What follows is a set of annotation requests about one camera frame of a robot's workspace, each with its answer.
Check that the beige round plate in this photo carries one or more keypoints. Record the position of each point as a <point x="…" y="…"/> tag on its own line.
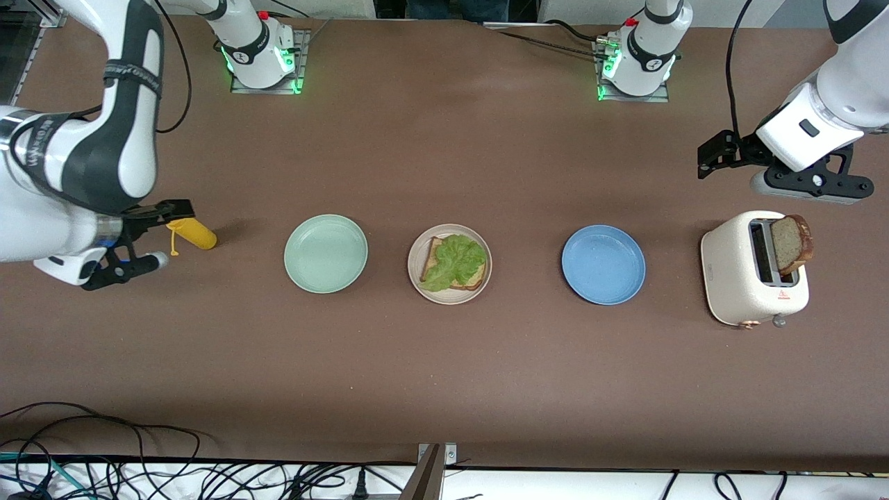
<point x="417" y="274"/>

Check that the blue round plate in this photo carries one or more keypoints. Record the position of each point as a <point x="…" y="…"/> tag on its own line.
<point x="603" y="264"/>

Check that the mint green round plate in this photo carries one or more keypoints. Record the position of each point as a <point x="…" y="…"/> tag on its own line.
<point x="325" y="253"/>

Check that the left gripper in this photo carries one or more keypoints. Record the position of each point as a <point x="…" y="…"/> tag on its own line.
<point x="744" y="151"/>

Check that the brown toast bread slice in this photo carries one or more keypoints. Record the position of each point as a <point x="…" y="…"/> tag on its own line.
<point x="429" y="253"/>
<point x="788" y="243"/>

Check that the white two-slot toaster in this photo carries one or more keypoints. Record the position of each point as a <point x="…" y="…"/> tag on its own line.
<point x="729" y="278"/>

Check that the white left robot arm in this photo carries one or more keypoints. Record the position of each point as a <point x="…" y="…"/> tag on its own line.
<point x="858" y="83"/>

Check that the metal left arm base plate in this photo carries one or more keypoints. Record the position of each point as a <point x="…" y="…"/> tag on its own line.
<point x="635" y="98"/>

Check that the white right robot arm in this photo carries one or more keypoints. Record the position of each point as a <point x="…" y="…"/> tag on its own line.
<point x="69" y="153"/>

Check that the yellow mustard squeeze bottle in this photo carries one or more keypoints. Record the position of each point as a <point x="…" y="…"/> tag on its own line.
<point x="198" y="236"/>

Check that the aluminium frame rack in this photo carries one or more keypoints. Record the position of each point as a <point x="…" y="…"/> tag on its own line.
<point x="17" y="62"/>

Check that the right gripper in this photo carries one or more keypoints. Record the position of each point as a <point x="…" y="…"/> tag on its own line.
<point x="137" y="224"/>

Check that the grey metal post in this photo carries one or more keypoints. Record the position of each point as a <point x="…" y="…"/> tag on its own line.
<point x="425" y="479"/>

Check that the small metal bracket plate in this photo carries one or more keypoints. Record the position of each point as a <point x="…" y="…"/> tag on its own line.
<point x="450" y="455"/>

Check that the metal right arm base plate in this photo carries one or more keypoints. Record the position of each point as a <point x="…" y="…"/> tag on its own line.
<point x="303" y="55"/>

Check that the person in blue jeans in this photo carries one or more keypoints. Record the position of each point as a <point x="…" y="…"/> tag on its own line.
<point x="458" y="8"/>

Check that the black power plug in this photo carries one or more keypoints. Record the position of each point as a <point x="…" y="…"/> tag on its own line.
<point x="360" y="486"/>

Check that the green lettuce leaf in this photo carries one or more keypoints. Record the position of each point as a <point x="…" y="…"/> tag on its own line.
<point x="455" y="260"/>

